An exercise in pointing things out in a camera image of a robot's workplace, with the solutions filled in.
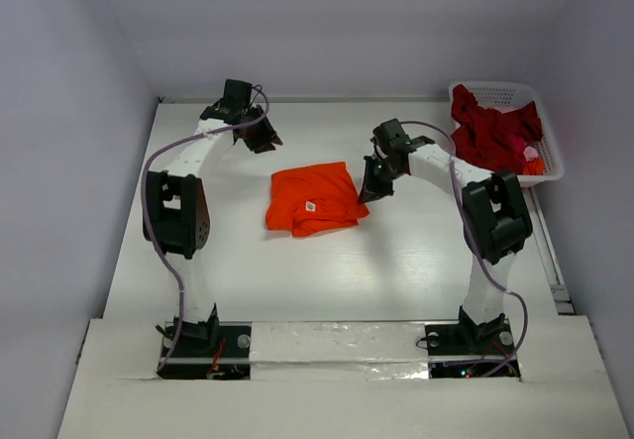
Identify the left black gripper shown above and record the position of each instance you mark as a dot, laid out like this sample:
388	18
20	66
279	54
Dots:
264	144

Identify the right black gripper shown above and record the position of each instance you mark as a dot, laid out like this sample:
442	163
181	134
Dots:
377	176

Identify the orange t shirt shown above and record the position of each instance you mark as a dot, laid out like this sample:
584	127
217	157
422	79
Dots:
312	199

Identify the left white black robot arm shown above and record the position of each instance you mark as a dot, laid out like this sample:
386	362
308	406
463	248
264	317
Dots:
175	212

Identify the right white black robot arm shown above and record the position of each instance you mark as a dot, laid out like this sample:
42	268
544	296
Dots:
496	225

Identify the dark red t shirt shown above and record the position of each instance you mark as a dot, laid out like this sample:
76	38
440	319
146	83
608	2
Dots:
481	138

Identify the white plastic basket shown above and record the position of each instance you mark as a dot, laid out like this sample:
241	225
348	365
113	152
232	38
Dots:
508	96

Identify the pink garment in basket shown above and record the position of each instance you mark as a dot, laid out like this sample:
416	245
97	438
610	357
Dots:
521	150

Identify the small orange garment in basket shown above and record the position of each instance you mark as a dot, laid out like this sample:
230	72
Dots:
534	167

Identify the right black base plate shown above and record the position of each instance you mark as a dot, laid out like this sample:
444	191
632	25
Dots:
452	355

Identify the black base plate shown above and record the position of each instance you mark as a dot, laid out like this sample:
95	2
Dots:
225	357
452	355

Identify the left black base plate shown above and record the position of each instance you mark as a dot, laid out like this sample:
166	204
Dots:
225	357

